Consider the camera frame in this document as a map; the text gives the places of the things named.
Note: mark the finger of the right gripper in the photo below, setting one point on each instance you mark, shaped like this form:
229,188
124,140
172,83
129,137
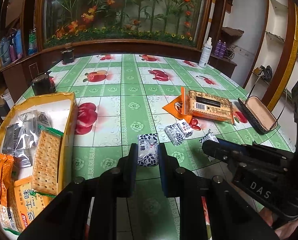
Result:
232,158
256,150

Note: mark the flower painting glass panel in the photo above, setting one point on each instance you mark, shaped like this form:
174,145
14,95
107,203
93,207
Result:
170,21

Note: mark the orange cheese cracker pack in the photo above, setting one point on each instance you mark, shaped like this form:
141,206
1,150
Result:
25,203

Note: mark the open glasses case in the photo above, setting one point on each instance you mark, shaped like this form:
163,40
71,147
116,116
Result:
257,114

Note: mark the green fruit tablecloth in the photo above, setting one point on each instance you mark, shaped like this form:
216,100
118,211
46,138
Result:
130,92

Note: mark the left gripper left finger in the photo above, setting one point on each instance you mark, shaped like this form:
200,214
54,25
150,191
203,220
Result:
86,209

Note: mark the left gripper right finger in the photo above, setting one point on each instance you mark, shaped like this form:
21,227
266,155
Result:
209,208

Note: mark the blue white candy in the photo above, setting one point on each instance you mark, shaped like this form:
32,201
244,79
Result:
185,128
175,134
148,149
208,136

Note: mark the eyeglasses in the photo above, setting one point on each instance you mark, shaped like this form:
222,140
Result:
274,92

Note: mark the purple bottles on shelf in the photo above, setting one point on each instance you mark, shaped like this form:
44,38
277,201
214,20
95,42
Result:
220,49

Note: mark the black small container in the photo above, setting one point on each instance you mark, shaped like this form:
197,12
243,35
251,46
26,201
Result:
67,56

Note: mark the orange cracker pack barcode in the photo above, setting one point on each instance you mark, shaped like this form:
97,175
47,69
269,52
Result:
207,106

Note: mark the soda cracker pack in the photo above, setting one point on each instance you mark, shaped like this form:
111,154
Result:
46,162

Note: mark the white spray bottle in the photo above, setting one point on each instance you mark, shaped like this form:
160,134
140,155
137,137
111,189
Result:
206,51

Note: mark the small orange snack packets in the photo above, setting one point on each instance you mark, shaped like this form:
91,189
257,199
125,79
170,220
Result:
6,166

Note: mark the orange snack bag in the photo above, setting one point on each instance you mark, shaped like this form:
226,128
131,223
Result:
175,109

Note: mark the silver foil snack bag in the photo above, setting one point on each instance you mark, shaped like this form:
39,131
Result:
21,138

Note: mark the person right hand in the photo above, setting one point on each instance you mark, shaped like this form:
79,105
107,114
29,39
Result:
283,232

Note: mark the black tin near box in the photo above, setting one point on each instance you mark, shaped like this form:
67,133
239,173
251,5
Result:
43,84

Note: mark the yellow cardboard box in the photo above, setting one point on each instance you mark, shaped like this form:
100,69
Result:
61,109

